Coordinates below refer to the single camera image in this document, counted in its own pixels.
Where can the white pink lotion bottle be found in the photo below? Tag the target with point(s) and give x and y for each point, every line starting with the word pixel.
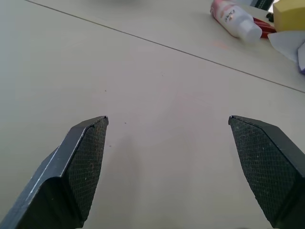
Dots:
pixel 234 20

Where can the red pen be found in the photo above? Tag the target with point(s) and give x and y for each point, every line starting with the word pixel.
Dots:
pixel 264 27

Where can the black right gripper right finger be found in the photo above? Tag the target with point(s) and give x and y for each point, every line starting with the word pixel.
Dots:
pixel 269 167

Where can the yellow sponge block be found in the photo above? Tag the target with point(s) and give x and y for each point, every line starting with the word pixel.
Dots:
pixel 289 15

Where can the dark green box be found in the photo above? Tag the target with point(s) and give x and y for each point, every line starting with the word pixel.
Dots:
pixel 262 3

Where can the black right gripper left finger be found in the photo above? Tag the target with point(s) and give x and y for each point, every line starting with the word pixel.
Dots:
pixel 71 171

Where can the small black clip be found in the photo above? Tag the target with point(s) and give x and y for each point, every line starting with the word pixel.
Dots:
pixel 269 17

